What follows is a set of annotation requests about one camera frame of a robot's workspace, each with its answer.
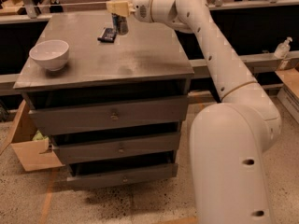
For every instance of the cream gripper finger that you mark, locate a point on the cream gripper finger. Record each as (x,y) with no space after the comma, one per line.
(122,8)

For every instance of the black snack bar packet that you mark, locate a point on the black snack bar packet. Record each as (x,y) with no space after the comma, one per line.
(108,35)

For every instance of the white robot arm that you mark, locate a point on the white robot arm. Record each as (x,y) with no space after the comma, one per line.
(227,139)

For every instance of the grey metal railing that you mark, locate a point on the grey metal railing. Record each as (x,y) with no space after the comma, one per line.
(270,22)

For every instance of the bottom grey drawer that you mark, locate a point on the bottom grey drawer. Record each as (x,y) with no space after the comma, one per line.
(124,177)

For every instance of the silver redbull can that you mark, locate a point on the silver redbull can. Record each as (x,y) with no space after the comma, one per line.
(120,24)

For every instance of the clear pump sanitizer bottle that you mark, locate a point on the clear pump sanitizer bottle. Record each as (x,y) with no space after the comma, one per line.
(283,48)

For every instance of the grey drawer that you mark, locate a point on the grey drawer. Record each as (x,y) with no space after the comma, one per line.
(124,177)
(117,148)
(96,117)

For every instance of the brown cardboard box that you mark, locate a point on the brown cardboard box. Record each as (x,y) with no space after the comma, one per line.
(34,155)

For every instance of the grey drawer cabinet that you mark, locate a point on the grey drawer cabinet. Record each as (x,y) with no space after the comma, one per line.
(147,63)

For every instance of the middle grey drawer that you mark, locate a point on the middle grey drawer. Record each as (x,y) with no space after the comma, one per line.
(117,148)

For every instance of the top grey drawer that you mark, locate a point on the top grey drawer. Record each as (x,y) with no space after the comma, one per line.
(96,117)

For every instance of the white ceramic bowl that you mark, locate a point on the white ceramic bowl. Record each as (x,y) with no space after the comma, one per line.
(52,55)

